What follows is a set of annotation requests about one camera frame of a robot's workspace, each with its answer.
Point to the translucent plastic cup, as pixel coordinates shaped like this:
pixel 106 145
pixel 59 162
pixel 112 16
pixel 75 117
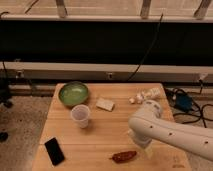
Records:
pixel 80 115

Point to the dark red pepper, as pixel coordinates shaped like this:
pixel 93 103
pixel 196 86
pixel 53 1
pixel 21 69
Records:
pixel 123 156

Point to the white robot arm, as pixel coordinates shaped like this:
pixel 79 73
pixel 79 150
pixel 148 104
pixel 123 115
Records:
pixel 146 125

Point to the beige sponge block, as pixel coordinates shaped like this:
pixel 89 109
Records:
pixel 105 104

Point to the black smartphone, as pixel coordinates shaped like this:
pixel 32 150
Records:
pixel 54 151

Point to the black chair base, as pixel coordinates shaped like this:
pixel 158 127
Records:
pixel 5 96

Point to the blue power adapter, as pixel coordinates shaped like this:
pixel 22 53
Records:
pixel 183 102

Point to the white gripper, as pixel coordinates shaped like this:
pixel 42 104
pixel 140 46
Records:
pixel 142 141

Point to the green ceramic bowl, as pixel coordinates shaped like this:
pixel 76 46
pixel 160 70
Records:
pixel 73 93

